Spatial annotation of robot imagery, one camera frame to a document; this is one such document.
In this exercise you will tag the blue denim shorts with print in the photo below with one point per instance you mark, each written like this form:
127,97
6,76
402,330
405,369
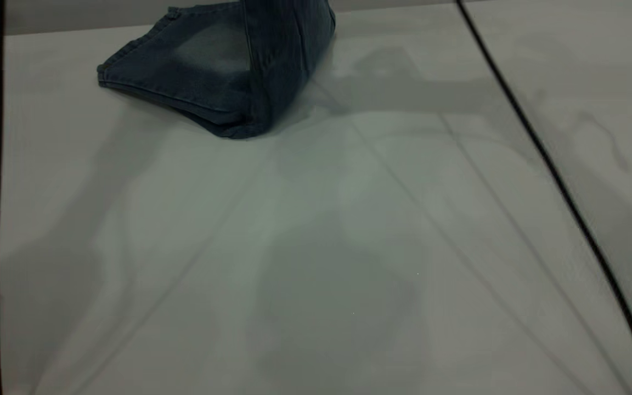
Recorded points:
212,82

